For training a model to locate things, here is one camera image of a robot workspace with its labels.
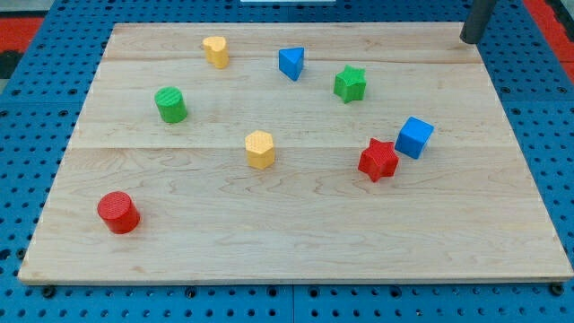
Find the blue cube block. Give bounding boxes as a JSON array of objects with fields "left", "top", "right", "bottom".
[{"left": 395, "top": 117, "right": 434, "bottom": 159}]

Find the green cylinder block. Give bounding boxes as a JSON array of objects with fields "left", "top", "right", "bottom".
[{"left": 154, "top": 86, "right": 187, "bottom": 123}]

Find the green star block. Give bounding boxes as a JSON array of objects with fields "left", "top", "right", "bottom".
[{"left": 333, "top": 65, "right": 367, "bottom": 103}]

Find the wooden board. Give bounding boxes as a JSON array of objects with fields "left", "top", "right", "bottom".
[{"left": 19, "top": 22, "right": 573, "bottom": 285}]

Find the yellow hexagon block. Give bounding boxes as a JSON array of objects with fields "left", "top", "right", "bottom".
[{"left": 245, "top": 130, "right": 275, "bottom": 170}]

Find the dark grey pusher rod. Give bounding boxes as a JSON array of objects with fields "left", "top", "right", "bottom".
[{"left": 459, "top": 0, "right": 497, "bottom": 45}]

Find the yellow heart block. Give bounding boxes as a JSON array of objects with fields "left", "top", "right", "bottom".
[{"left": 202, "top": 36, "right": 230, "bottom": 69}]

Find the blue triangle block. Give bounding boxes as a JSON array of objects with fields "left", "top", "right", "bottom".
[{"left": 279, "top": 47, "right": 304, "bottom": 82}]

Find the red cylinder block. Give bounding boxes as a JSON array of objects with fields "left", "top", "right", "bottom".
[{"left": 97, "top": 191, "right": 141, "bottom": 234}]

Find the red star block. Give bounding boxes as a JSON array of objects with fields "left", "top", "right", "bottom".
[{"left": 358, "top": 138, "right": 399, "bottom": 182}]

